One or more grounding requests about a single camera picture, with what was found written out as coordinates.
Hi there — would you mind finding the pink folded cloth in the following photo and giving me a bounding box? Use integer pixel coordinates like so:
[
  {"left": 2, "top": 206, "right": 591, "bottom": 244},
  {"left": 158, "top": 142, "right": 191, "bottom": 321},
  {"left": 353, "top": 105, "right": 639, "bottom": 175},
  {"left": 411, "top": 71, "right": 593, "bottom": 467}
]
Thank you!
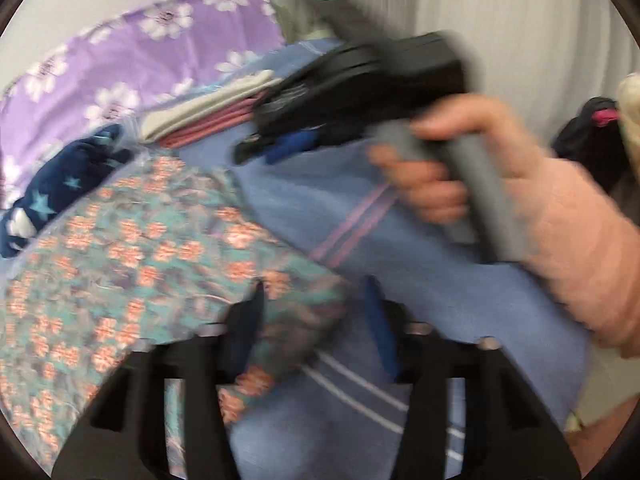
[{"left": 160, "top": 91, "right": 272, "bottom": 149}]

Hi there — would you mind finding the white pleated curtain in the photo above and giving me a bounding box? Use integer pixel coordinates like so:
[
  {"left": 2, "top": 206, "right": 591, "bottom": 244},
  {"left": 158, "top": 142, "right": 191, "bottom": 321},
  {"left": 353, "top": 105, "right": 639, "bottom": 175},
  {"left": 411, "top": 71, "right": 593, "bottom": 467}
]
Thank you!
[{"left": 350, "top": 0, "right": 640, "bottom": 111}]

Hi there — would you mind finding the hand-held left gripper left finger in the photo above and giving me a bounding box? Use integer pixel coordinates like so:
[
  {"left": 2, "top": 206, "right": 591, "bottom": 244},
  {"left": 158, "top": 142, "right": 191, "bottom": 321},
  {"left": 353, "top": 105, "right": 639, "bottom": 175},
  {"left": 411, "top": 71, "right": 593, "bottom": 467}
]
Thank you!
[{"left": 52, "top": 280, "right": 266, "bottom": 480}]

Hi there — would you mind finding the dark cloth with pink trim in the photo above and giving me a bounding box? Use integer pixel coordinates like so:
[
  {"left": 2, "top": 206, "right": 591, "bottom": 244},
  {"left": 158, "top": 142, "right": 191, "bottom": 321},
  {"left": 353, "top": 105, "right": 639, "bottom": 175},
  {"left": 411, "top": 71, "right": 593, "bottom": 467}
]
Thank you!
[{"left": 551, "top": 96, "right": 632, "bottom": 183}]

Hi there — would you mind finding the blue plaid bed sheet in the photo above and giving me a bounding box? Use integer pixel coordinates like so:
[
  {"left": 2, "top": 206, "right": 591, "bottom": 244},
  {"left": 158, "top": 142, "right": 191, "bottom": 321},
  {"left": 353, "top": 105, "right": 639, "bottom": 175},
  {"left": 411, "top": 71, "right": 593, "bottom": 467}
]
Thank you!
[{"left": 162, "top": 37, "right": 592, "bottom": 480}]

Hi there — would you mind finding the navy star print blanket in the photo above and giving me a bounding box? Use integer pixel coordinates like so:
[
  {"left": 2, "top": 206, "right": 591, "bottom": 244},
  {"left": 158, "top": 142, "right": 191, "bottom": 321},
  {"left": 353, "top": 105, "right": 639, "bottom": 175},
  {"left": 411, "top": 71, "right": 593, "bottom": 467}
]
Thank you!
[{"left": 0, "top": 122, "right": 137, "bottom": 259}]

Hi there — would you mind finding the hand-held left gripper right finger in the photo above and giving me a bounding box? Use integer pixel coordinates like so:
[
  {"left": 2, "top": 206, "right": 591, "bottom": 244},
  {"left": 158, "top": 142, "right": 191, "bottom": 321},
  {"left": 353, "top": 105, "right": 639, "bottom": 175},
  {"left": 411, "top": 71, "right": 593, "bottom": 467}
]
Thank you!
[{"left": 362, "top": 276, "right": 583, "bottom": 480}]

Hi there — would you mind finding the person's right hand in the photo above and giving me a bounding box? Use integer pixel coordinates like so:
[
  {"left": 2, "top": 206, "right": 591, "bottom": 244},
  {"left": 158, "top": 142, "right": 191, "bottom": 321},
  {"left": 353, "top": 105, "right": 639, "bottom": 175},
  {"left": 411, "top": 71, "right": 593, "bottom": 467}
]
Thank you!
[{"left": 367, "top": 94, "right": 553, "bottom": 226}]

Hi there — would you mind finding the teal floral shirt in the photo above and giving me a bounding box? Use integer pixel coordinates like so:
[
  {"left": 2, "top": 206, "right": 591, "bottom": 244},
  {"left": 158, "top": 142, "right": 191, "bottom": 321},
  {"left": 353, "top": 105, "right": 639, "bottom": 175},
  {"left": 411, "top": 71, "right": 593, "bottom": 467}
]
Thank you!
[{"left": 0, "top": 155, "right": 362, "bottom": 472}]

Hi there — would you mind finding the beige folded cloth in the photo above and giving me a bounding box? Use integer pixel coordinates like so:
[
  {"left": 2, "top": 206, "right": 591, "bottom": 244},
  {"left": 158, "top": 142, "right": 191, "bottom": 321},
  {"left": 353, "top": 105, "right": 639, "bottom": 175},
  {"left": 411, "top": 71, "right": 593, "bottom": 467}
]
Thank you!
[{"left": 140, "top": 70, "right": 284, "bottom": 142}]

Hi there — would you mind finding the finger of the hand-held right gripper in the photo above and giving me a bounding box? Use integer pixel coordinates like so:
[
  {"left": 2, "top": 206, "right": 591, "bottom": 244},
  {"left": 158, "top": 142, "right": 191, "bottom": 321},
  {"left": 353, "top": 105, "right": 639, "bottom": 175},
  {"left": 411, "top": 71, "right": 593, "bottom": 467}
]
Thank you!
[
  {"left": 233, "top": 132, "right": 281, "bottom": 166},
  {"left": 264, "top": 130, "right": 322, "bottom": 165}
]

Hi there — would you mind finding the person's right forearm pink sleeve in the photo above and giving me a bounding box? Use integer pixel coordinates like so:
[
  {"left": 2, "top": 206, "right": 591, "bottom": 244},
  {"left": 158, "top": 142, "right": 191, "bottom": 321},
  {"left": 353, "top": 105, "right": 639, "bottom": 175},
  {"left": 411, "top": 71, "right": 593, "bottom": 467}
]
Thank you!
[{"left": 517, "top": 152, "right": 640, "bottom": 361}]

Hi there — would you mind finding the purple floral pillow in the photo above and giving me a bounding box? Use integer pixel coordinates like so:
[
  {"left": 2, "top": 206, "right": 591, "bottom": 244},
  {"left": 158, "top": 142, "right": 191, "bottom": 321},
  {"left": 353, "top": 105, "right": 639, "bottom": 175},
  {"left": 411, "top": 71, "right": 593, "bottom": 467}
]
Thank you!
[{"left": 0, "top": 0, "right": 287, "bottom": 207}]

